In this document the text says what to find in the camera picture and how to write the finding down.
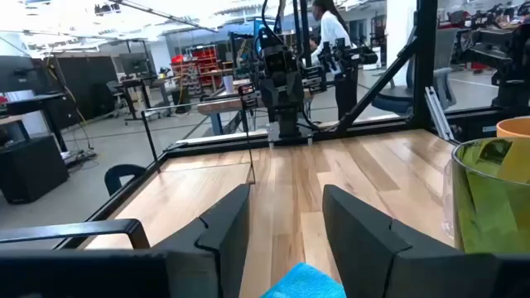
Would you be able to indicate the black background robot arm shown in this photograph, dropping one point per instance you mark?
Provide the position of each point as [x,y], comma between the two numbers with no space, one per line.
[343,54]
[505,49]

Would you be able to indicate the person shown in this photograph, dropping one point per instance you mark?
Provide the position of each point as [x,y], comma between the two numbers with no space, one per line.
[331,29]

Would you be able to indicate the black desk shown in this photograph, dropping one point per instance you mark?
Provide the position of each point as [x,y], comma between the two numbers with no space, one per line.
[37,101]

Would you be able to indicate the black chair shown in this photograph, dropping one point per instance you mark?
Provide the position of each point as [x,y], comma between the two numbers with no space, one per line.
[114,178]

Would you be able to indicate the blue microfibre cloth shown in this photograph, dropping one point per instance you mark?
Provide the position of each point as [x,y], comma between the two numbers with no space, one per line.
[306,285]

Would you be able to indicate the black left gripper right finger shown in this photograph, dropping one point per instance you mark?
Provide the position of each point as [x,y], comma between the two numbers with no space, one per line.
[364,256]

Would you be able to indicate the red storage rack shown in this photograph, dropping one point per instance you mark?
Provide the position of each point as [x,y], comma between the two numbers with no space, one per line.
[205,62]

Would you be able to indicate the black box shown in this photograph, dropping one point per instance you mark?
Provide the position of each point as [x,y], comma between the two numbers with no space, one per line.
[33,169]

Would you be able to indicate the aluminium extrusion bar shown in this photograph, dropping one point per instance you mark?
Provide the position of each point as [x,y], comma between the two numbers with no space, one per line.
[439,113]

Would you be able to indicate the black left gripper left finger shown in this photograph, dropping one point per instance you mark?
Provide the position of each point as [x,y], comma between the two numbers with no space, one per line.
[215,248]

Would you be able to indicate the dark background desk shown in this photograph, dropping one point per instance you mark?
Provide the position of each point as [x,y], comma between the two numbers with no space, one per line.
[136,83]

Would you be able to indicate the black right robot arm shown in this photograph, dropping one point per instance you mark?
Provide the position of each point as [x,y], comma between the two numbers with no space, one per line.
[283,93]

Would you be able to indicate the wooden background table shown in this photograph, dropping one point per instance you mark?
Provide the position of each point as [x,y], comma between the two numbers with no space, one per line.
[219,107]

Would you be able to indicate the green faceted plastic cup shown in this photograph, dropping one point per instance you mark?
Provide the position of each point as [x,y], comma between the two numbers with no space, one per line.
[488,207]

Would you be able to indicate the black partition panel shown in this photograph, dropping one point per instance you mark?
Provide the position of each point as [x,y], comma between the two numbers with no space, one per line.
[87,83]

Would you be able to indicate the orange plastic cup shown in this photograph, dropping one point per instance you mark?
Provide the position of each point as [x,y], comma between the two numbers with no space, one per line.
[515,128]

